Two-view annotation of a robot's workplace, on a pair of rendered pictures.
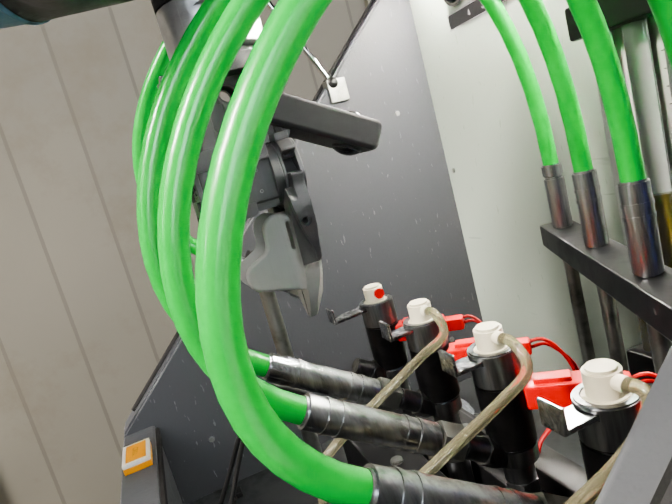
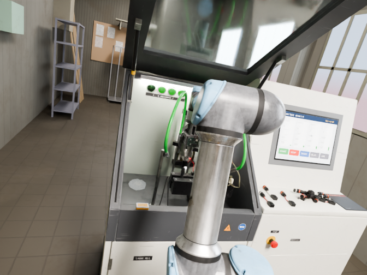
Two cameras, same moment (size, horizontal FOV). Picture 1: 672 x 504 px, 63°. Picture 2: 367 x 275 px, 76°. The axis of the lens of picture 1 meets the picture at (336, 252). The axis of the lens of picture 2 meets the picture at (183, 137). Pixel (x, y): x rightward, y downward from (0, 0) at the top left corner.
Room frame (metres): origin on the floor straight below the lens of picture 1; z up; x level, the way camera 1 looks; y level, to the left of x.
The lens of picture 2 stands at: (0.46, 1.12, 1.55)
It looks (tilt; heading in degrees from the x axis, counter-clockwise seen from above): 17 degrees down; 271
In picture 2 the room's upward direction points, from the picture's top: 12 degrees clockwise
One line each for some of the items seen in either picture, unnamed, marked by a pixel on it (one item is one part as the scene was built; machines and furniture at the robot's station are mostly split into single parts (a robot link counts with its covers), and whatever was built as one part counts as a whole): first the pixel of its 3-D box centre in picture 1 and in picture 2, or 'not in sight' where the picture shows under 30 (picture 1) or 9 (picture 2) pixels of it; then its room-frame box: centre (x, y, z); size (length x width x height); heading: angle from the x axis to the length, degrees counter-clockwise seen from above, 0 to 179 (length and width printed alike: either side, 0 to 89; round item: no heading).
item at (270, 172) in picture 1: (235, 143); (191, 132); (0.44, 0.05, 1.25); 0.09 x 0.08 x 0.12; 108
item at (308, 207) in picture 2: not in sight; (307, 201); (-0.27, -0.09, 0.96); 0.70 x 0.22 x 0.03; 18
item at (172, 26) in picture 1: (215, 35); (195, 115); (0.44, 0.05, 1.33); 0.08 x 0.08 x 0.05
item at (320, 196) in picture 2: not in sight; (314, 195); (-0.30, -0.11, 1.01); 0.23 x 0.11 x 0.06; 18
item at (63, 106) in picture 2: not in sight; (68, 70); (3.17, -3.81, 0.92); 0.94 x 0.40 x 1.84; 111
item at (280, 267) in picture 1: (282, 271); (189, 153); (0.43, 0.04, 1.14); 0.06 x 0.03 x 0.09; 108
